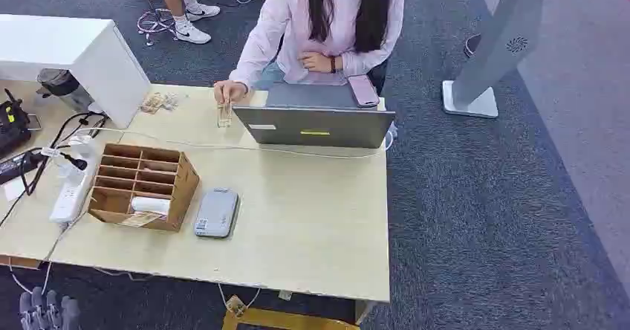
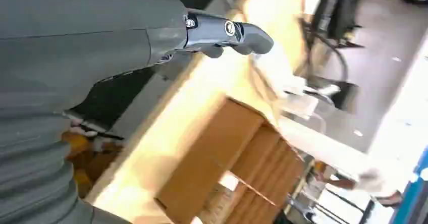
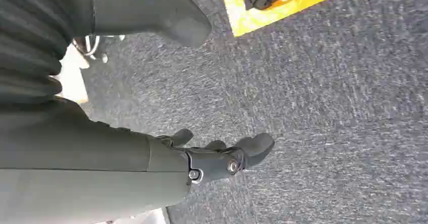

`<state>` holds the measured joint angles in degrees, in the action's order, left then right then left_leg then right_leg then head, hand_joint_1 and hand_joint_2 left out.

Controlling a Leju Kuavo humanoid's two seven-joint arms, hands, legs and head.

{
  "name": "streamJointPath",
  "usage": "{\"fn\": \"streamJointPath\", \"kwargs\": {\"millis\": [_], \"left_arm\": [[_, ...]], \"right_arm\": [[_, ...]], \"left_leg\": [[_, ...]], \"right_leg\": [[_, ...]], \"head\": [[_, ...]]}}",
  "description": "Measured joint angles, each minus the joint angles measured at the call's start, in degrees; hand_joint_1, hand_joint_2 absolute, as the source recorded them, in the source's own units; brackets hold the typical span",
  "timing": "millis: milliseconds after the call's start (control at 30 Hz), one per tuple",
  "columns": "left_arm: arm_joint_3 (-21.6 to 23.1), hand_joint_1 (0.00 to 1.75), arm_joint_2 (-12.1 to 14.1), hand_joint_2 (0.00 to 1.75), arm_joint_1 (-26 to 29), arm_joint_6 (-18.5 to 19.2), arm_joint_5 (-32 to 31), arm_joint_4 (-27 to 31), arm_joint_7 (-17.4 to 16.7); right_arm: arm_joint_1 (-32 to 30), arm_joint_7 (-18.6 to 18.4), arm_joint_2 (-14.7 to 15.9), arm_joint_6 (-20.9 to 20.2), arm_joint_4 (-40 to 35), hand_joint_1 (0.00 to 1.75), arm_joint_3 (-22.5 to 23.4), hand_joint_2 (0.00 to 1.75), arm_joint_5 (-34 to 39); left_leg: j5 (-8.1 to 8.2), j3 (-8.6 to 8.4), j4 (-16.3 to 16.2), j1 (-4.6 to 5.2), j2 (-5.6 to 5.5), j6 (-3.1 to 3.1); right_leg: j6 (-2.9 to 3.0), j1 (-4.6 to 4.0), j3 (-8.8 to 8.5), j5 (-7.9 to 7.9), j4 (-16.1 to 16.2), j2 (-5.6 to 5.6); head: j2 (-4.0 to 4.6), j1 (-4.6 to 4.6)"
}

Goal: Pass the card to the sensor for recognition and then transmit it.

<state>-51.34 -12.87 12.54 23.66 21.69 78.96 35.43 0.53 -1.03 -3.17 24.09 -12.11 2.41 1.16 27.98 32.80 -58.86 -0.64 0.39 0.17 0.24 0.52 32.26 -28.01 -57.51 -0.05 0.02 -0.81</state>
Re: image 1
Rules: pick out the person's left hand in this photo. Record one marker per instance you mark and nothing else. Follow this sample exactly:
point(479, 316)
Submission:
point(315, 62)

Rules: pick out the person's right hand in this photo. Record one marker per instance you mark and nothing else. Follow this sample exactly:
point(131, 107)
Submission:
point(229, 91)

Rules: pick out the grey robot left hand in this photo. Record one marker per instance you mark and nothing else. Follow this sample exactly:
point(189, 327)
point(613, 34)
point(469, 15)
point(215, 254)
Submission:
point(49, 313)

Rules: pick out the dark wristwatch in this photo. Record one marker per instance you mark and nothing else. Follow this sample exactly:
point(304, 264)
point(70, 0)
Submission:
point(333, 65)

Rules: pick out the seated person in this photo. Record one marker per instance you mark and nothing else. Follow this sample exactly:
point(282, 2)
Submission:
point(295, 22)

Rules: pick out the pink smartphone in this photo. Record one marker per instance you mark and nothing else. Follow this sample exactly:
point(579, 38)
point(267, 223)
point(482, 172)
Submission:
point(363, 91)

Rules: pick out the grey laptop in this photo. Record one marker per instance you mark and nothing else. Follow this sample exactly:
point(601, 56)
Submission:
point(315, 127)

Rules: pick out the standing person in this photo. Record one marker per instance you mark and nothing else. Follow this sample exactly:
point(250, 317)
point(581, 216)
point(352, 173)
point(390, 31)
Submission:
point(191, 31)

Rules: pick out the wooden card box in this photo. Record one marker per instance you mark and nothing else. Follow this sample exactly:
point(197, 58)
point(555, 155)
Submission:
point(179, 190)

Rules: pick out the white power strip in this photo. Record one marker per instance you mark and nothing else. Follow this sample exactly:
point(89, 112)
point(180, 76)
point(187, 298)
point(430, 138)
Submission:
point(71, 195)

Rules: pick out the white paper note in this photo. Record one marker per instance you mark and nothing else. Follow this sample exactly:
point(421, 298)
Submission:
point(13, 189)

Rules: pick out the printed card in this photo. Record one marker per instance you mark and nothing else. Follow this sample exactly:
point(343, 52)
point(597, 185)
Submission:
point(140, 219)

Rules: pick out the white paper roll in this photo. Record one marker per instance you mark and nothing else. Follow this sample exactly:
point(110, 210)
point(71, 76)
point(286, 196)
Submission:
point(150, 205)

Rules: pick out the white cabinet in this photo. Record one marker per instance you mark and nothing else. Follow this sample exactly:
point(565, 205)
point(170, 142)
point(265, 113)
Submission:
point(93, 57)

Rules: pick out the flat black device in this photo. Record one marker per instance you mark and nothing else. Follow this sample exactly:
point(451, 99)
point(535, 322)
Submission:
point(15, 166)

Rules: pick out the grey waste bin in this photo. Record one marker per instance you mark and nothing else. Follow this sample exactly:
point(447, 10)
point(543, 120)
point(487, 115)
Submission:
point(61, 84)

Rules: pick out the white floor stand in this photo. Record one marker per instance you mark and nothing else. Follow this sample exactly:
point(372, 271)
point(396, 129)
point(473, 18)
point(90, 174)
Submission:
point(497, 42)

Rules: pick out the yellow frame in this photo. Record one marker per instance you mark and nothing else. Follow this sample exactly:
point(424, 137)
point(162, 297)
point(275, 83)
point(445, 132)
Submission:
point(280, 320)

